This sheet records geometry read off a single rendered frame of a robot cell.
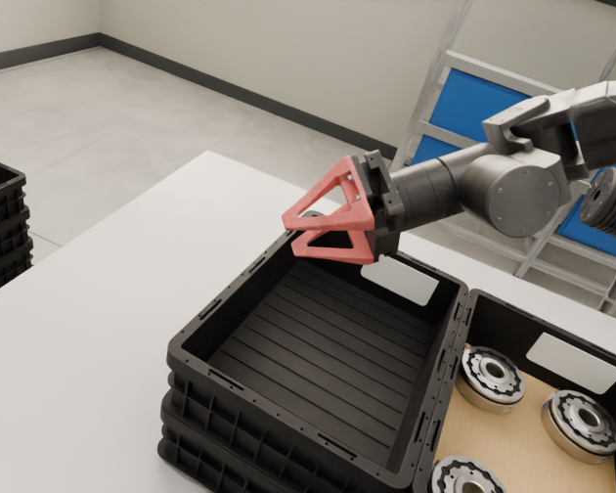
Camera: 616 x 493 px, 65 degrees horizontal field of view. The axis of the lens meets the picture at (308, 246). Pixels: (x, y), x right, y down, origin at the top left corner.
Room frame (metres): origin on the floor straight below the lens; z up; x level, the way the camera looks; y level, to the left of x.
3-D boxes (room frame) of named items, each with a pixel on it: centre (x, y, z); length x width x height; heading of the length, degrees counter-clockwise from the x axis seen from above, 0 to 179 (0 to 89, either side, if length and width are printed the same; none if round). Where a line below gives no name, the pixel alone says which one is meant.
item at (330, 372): (0.50, -0.07, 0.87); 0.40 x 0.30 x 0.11; 165
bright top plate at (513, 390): (0.54, -0.33, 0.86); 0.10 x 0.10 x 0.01
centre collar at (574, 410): (0.50, -0.47, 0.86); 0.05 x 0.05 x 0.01
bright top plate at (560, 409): (0.50, -0.47, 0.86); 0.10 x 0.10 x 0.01
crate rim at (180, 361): (0.50, -0.07, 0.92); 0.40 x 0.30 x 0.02; 165
